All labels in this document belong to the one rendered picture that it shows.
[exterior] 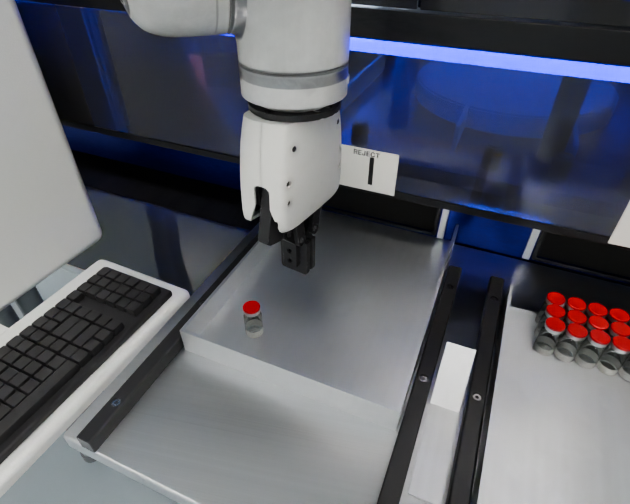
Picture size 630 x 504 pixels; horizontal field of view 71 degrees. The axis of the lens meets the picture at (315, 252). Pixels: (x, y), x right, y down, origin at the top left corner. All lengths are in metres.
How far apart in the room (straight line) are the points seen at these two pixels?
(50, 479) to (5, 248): 0.95
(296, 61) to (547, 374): 0.43
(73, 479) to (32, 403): 0.94
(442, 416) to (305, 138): 0.32
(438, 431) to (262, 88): 0.37
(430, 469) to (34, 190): 0.66
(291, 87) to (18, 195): 0.54
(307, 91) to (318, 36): 0.04
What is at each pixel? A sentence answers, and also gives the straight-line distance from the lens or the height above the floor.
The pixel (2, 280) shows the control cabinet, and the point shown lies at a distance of 0.82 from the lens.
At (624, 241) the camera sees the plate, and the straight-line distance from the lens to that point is 0.62.
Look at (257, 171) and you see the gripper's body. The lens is 0.36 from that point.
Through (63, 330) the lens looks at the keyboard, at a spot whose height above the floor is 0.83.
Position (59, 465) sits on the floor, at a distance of 1.63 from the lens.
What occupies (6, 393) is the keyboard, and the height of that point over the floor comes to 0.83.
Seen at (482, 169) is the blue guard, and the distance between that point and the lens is 0.57.
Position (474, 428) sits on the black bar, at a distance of 0.49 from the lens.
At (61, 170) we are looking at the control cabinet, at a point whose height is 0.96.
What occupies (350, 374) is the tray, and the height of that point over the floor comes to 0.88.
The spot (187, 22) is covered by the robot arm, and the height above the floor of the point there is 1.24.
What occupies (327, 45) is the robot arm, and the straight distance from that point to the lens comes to 0.33.
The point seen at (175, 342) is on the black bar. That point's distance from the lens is 0.55.
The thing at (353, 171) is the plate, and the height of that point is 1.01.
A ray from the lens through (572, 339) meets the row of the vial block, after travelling 0.58.
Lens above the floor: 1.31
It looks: 39 degrees down
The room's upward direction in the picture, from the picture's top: straight up
